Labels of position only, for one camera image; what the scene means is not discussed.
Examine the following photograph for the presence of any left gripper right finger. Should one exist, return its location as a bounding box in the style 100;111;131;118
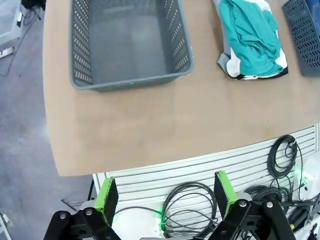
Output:
208;171;296;240

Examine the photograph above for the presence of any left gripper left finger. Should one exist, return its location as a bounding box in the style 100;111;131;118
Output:
44;176;121;240

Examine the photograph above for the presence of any white shirt with black trim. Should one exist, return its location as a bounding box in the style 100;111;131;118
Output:
216;0;289;81

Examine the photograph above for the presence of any gray plastic basket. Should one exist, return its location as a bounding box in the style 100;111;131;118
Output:
281;0;320;77
69;0;195;92

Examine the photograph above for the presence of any white stand foot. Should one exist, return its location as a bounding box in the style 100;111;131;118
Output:
0;48;14;59

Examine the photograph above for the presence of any clear plastic storage bin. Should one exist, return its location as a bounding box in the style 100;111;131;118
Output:
0;0;25;46

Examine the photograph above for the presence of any large black cable loop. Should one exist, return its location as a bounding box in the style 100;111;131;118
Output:
161;181;220;238

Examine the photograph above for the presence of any thick black cable bundle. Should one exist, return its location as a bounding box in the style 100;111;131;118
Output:
243;184;297;240

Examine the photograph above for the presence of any black cable coil on hook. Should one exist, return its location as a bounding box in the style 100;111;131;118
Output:
267;134;305;180

